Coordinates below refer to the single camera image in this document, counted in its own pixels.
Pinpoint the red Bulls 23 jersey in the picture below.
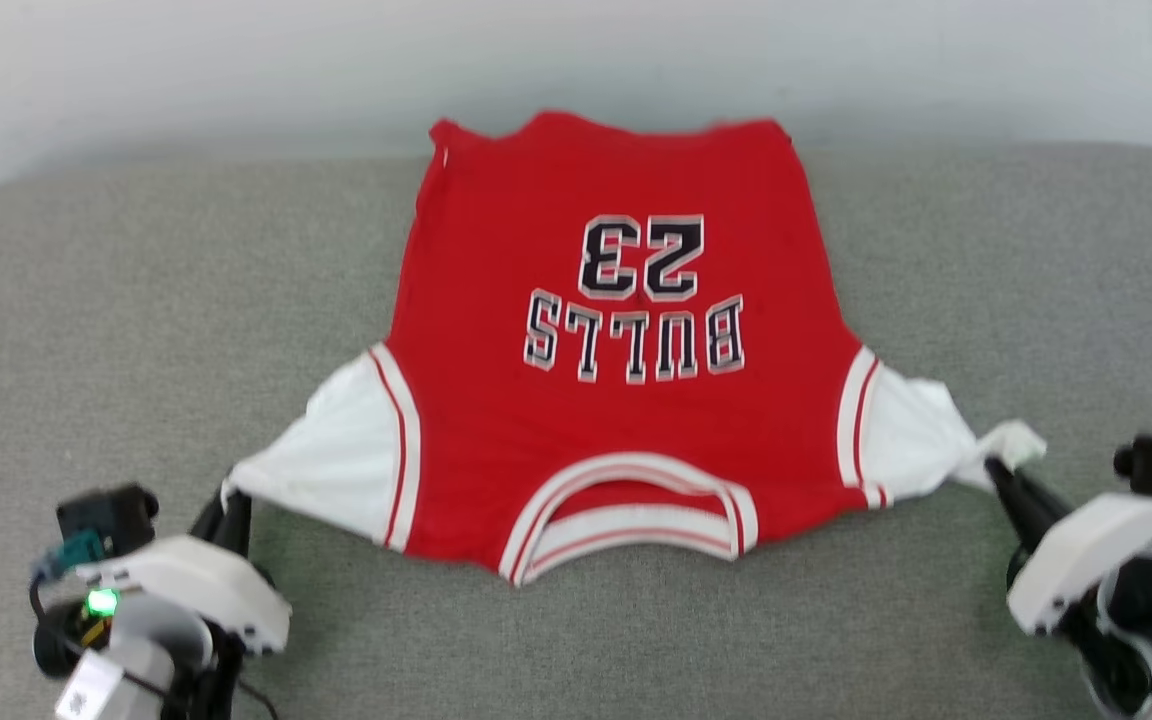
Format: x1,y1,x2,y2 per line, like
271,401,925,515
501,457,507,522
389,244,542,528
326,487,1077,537
221,110,1049,589

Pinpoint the grey fabric sofa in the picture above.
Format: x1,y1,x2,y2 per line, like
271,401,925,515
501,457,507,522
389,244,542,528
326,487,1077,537
0,140,1152,720

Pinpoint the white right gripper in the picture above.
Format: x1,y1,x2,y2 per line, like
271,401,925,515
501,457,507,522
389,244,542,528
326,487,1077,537
983,456,1152,637

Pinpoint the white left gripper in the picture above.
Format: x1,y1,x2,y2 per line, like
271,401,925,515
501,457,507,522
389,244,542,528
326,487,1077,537
76,488,293,656

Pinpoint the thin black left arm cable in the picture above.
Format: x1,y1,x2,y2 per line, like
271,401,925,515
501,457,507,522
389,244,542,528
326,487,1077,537
234,674,283,720

